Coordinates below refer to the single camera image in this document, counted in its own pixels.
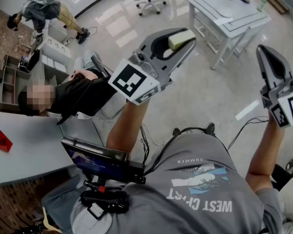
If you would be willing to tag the green plastic bottle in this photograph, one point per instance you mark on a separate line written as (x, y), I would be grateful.
(262, 4)

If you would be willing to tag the person's right black shoe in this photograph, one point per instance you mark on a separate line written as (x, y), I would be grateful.
(210, 127)

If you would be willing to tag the white square table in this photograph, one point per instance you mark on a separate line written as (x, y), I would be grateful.
(236, 16)

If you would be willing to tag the person's black shoe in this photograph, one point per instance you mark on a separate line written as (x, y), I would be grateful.
(176, 131)
(210, 127)

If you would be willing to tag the grey open shelf unit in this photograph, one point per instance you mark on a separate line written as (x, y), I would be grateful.
(9, 82)

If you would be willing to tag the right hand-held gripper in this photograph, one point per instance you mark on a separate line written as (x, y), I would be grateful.
(290, 106)

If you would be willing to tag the black sandal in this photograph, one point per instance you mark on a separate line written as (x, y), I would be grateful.
(291, 165)

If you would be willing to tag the black chest-mounted monitor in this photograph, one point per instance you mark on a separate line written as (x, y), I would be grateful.
(100, 160)

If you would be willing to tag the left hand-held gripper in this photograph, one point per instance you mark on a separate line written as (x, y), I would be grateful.
(134, 82)

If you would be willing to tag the red triangular sign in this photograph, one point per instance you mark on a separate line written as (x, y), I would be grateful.
(1, 141)

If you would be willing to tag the white drawer cabinet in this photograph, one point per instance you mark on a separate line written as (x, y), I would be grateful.
(56, 49)

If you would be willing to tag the white fabric bundle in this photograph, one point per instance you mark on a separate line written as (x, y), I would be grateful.
(291, 201)

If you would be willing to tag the person's left forearm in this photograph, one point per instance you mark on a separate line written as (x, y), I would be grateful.
(125, 128)

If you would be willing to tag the yellow sponge block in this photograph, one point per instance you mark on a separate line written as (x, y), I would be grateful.
(180, 39)

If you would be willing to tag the person's left black shoe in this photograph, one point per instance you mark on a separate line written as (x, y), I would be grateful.
(176, 131)

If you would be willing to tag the person's right forearm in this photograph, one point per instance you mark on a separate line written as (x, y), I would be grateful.
(266, 150)

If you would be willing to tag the person's grey printed t-shirt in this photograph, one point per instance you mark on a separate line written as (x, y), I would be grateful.
(185, 203)

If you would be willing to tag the white round plate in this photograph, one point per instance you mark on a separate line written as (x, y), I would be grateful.
(224, 13)

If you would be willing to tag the grey desk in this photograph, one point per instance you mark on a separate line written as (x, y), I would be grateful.
(31, 150)

